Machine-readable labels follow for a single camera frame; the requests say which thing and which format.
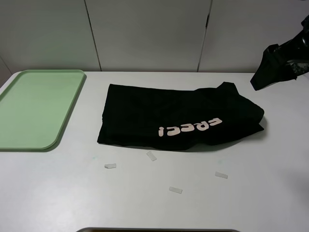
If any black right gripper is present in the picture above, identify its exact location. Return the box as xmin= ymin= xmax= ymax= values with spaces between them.
xmin=250 ymin=16 xmax=309 ymax=91

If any black short sleeve t-shirt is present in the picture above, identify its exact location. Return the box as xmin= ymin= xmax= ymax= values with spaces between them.
xmin=97 ymin=82 xmax=264 ymax=151

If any light green plastic tray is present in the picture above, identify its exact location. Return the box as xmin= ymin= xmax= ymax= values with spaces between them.
xmin=0 ymin=70 xmax=85 ymax=151

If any white tape piece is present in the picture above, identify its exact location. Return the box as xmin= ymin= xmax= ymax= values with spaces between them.
xmin=215 ymin=172 xmax=228 ymax=179
xmin=146 ymin=151 xmax=157 ymax=161
xmin=104 ymin=163 xmax=116 ymax=169
xmin=169 ymin=187 xmax=183 ymax=194

